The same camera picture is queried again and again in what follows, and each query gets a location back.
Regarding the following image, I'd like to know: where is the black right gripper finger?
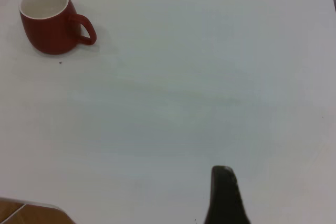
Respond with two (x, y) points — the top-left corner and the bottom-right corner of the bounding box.
(204, 165), (253, 224)

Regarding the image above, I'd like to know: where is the red ceramic mug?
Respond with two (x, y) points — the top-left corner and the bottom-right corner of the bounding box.
(18, 0), (98, 55)

